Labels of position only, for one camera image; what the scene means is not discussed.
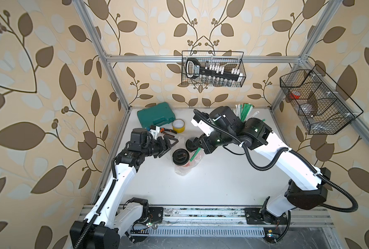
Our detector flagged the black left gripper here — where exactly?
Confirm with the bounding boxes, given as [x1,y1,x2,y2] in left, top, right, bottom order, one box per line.
[140,135,177,158]

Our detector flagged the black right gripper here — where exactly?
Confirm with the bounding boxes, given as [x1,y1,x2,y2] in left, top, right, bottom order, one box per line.
[193,127,235,153]

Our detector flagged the red cup black lid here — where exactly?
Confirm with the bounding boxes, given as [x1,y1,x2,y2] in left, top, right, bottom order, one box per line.
[172,148,190,176]
[185,138,200,153]

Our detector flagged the green straw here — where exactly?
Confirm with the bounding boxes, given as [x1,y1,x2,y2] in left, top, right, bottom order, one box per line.
[190,148,204,165]

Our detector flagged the clear plastic carrier bag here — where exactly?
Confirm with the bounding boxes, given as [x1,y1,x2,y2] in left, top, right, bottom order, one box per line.
[171,136,205,176]

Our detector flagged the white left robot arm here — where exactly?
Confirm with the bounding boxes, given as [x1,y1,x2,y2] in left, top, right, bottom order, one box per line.
[70,128,178,249]

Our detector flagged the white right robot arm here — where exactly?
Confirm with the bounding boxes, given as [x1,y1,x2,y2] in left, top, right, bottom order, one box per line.
[187,106,359,222]

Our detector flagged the orange black pliers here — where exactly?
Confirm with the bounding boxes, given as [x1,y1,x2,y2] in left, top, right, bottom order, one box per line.
[156,126,177,134]

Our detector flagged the yellow tape roll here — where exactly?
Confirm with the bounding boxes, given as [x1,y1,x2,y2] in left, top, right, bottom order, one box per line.
[172,119,186,133]

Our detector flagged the green plastic tool case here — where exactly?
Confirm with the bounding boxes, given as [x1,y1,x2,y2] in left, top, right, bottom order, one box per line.
[137,102,176,129]

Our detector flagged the green white wrapped straws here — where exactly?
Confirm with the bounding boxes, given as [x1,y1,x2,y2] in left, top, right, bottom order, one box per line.
[235,103,254,122]

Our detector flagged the black socket set holder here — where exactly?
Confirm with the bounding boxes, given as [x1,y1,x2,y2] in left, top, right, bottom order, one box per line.
[182,58,246,83]

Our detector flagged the red item in basket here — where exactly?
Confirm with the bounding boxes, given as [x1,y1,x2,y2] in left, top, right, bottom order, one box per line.
[288,90,301,101]

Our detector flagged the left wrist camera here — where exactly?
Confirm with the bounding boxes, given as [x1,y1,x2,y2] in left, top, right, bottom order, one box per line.
[149,125,161,140]

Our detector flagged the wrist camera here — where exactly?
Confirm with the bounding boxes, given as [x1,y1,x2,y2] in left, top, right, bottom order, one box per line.
[191,115,214,137]
[149,125,161,140]

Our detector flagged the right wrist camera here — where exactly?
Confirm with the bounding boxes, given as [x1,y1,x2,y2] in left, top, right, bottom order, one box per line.
[191,115,214,137]

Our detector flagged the black wire basket back wall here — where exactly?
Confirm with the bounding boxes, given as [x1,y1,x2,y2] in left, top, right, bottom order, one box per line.
[181,50,246,88]

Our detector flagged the black wire basket wall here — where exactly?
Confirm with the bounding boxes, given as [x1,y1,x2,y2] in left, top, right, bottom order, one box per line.
[280,64,363,135]
[181,50,246,88]

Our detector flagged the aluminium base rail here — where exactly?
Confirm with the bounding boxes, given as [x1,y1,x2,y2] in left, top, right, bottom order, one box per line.
[76,205,335,239]

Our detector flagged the black wire basket right wall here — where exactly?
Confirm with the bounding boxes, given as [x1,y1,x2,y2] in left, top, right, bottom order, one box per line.
[280,64,363,135]

